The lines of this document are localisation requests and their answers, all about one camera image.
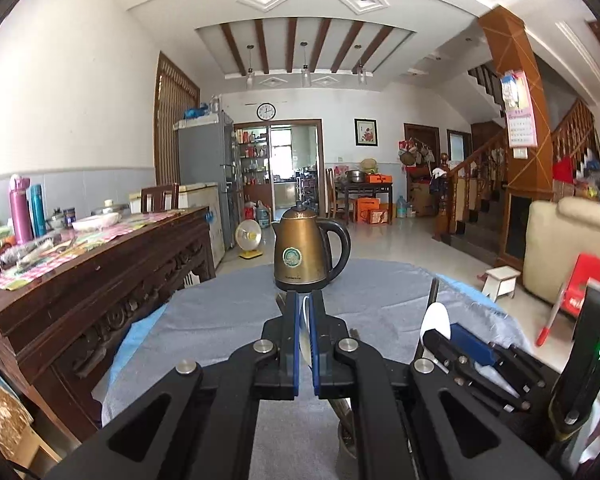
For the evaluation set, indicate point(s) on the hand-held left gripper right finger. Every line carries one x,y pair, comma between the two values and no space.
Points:
319,345

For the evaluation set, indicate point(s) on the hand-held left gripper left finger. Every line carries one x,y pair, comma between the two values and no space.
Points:
291,345

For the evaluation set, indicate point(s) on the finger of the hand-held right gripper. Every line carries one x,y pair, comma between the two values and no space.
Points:
445,347
472,346

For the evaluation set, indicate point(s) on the white spoon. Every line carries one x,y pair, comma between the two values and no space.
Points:
436,317
305,332

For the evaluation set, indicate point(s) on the dark grey utensil holder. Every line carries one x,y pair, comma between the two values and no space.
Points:
349,447

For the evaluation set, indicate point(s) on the small white stool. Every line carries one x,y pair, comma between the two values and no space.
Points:
502,277

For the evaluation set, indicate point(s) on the grey tablecloth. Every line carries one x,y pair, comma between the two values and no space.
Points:
220,320

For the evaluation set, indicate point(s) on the red plastic chair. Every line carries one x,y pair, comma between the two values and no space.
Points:
582,280

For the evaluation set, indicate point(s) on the bronze electric kettle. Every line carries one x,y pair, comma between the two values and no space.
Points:
300,250

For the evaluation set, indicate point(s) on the yellow round electric heater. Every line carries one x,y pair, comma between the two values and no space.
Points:
248,237

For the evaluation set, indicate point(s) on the cream sofa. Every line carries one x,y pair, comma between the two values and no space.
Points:
565,240

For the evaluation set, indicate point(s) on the blue water jug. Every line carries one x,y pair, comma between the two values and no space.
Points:
263,215
401,207

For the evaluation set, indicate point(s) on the orange patterned box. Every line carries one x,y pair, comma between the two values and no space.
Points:
380,217

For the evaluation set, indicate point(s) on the orange gift box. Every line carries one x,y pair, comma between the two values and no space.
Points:
366,207

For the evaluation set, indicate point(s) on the wooden dining chair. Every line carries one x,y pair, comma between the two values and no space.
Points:
336,195

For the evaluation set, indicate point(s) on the wooden staircase with railing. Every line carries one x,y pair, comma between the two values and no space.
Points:
480,185

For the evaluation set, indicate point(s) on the dark wooden dining table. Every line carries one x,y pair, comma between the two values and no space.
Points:
367,188

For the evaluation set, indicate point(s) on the white chest freezer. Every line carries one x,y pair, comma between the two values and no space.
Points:
202,200

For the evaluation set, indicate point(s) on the metal basin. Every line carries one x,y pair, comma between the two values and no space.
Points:
355,176

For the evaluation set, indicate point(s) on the flat orange box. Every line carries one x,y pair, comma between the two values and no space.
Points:
379,179

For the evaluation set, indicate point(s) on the shelf with bottles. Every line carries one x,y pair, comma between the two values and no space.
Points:
252,165

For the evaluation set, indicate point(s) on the dark wooden chair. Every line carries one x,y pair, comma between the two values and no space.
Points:
160,197

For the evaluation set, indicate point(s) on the grey refrigerator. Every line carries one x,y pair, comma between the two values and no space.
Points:
205,160

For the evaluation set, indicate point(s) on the pink checked mat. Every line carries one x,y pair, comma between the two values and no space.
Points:
110,232

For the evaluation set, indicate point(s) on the carved wooden sideboard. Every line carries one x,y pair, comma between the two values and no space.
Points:
80,300

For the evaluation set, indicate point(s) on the pot with lid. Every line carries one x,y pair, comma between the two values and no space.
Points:
109,207

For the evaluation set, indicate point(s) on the white bowl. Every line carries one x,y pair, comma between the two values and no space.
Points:
96,221

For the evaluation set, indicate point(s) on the blue bag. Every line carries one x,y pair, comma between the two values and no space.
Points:
196,112

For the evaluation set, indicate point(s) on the brown wooden lattice screen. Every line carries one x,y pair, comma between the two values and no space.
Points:
175,120

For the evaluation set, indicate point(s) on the small dark jar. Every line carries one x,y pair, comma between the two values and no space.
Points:
70,217

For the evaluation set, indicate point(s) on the small metal pot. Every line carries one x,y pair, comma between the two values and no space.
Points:
56,220

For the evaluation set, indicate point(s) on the glass pendant lamp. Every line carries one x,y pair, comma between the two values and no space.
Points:
362,75
250,77
305,77

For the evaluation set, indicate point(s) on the teal thermos bottle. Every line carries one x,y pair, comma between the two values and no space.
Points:
37,212

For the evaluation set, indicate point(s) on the gold patterned sack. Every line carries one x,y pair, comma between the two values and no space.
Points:
2,405

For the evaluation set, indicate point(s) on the orange wooden pillar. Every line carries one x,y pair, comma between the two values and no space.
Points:
517,50

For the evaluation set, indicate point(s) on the pink thermos bottle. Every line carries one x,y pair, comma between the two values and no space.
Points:
20,210

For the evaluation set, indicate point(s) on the framed wall picture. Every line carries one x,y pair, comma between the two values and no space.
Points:
365,132

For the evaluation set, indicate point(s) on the pink wall calendar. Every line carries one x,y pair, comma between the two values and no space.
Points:
520,125

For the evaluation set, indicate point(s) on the round wall clock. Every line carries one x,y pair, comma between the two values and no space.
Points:
266,111

